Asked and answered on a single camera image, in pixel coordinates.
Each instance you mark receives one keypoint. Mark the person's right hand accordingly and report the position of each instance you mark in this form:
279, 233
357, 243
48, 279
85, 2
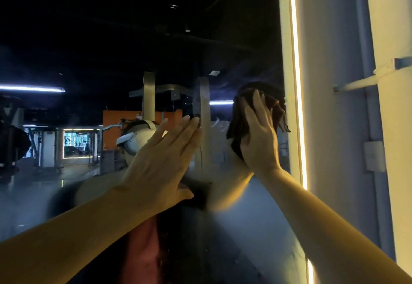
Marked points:
261, 142

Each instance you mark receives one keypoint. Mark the person's left forearm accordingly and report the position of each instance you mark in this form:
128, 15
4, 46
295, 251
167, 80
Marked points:
64, 248

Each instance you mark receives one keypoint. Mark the white wall junction box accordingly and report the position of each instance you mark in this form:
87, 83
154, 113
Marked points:
374, 156

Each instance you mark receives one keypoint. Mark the person's left hand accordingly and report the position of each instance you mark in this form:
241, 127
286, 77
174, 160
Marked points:
158, 171

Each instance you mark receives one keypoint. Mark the grey vertical conduit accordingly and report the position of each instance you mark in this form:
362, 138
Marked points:
367, 119

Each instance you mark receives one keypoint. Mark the dark brown cleaning cloth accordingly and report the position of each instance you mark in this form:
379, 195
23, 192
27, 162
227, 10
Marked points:
237, 123

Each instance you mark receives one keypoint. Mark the large wall mirror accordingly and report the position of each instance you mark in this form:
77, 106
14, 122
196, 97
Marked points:
96, 42

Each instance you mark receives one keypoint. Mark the person's right forearm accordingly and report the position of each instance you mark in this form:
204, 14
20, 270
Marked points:
328, 235

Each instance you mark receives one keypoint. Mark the white round pillar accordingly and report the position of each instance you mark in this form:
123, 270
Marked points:
396, 164

